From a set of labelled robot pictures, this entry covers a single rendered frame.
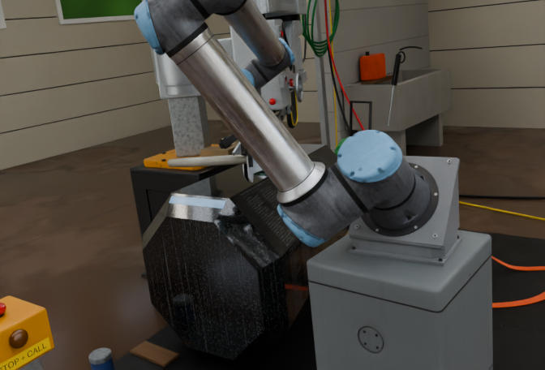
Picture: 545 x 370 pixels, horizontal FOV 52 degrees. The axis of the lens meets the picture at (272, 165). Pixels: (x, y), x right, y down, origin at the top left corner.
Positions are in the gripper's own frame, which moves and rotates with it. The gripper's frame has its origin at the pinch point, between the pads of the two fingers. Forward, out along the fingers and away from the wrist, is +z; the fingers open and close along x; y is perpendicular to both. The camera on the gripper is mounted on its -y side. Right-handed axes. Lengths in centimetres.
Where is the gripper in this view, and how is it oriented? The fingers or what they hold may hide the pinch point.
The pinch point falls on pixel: (247, 178)
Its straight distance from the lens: 193.3
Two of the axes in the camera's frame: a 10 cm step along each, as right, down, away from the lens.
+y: 9.5, -0.7, 3.0
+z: 0.6, 10.0, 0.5
